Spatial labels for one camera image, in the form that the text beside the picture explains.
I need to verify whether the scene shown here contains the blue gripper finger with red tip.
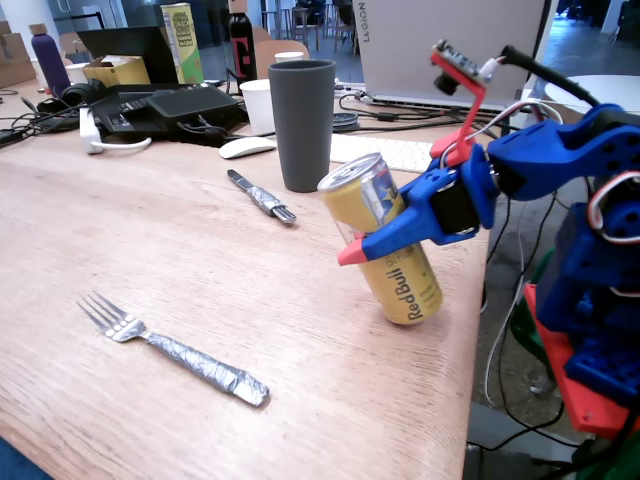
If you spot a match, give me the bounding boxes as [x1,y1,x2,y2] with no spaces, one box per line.
[337,192,444,267]
[397,172,442,207]

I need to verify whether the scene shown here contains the blue gripper body black servo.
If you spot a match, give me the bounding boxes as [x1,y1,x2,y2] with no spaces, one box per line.
[430,145,499,246]

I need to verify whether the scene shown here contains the yellow Red Bull can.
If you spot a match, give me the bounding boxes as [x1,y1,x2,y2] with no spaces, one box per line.
[316,152,444,326]

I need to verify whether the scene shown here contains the white keyboard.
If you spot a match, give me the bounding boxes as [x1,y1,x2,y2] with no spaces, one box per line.
[329,133,435,175]

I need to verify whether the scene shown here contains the black round lid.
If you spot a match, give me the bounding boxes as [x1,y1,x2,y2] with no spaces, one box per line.
[332,112,360,134]

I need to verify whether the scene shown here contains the tall grey cup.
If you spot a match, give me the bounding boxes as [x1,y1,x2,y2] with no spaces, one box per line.
[268,58,337,194]

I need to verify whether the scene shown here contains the green plastic object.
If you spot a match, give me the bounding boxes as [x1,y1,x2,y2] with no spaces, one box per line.
[509,249,557,371]

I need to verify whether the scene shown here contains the silver Legion laptop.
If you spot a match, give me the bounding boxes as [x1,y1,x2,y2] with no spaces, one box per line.
[352,0,549,112]

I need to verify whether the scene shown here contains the white computer mouse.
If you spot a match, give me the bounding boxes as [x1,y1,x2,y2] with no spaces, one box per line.
[218,136,278,160]

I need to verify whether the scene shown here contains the white round table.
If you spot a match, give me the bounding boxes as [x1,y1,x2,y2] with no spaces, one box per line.
[543,74,640,126]

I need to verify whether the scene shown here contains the brown wooden chair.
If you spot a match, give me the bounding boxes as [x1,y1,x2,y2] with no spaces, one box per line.
[252,27,311,81]

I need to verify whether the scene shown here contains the black bottle red letter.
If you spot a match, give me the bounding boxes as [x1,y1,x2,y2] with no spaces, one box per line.
[228,0,258,96]

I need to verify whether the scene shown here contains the black electronic device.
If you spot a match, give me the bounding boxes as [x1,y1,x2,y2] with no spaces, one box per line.
[89,83,247,147]

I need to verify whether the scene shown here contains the green yellow carton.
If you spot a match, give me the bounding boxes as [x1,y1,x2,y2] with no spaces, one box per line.
[160,2,205,85]

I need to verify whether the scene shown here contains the black laptop screen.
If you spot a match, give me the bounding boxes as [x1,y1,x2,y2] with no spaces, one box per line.
[76,25,180,86]

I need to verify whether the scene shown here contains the yellow cardboard box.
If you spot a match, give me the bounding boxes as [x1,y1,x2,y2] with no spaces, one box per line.
[82,54,151,87]

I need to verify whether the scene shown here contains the black headphones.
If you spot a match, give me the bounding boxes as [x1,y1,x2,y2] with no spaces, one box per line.
[37,79,107,117]

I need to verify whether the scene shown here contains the purple bottle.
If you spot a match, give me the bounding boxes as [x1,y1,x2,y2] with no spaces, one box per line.
[28,23,71,96]

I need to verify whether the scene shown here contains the brown cardboard box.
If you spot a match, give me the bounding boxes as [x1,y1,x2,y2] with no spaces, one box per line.
[0,20,37,89]

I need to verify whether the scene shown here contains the black laptop power cable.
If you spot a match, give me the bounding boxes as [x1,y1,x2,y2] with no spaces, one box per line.
[338,92,501,139]

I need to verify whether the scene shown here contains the red camera mount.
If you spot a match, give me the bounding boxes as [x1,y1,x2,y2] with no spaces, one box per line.
[429,49,489,167]

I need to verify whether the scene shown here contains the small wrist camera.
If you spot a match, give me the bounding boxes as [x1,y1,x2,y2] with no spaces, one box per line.
[430,39,494,96]

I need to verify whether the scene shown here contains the white hanging wire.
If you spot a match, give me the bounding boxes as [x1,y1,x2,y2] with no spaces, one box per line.
[484,239,526,407]

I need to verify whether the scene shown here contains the knife with taped handle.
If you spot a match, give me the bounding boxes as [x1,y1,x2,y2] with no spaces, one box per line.
[227,168,298,225]

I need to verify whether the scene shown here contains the red white servo wire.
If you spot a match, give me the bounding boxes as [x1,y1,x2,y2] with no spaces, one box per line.
[587,172,640,246]

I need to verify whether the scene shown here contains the black camera cable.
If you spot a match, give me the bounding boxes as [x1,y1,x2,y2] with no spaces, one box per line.
[501,44,601,109]

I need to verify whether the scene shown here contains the fork with taped handle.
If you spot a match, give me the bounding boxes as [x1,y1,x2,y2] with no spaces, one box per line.
[77,291,271,408]

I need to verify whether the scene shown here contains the red base plate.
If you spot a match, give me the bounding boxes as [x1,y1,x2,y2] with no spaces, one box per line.
[522,283,632,441]

